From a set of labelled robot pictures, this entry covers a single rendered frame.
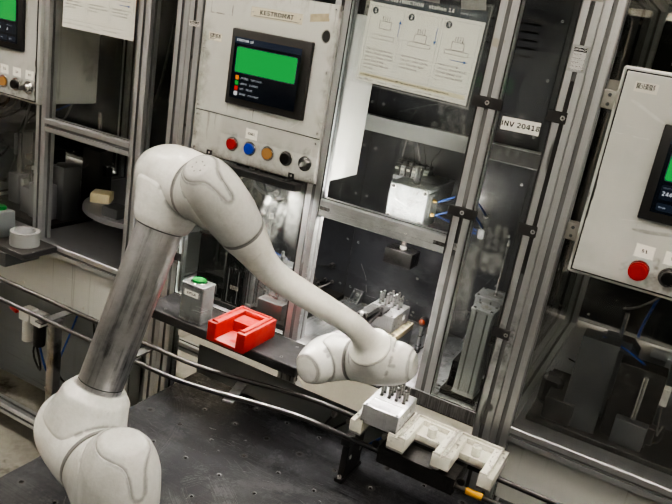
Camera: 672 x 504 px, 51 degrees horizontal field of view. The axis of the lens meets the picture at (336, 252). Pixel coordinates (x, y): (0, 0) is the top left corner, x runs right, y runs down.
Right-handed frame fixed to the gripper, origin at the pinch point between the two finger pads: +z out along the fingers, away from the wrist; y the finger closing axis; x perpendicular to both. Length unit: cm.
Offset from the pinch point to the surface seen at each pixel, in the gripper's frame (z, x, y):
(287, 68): -16, 32, 65
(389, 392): -26.8, -16.4, -5.6
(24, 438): -6, 138, -101
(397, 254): 5.0, 0.3, 18.7
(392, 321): -1.4, -4.5, 1.3
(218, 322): -30.1, 34.5, -3.6
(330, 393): 117, 63, -102
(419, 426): -25.0, -25.3, -12.4
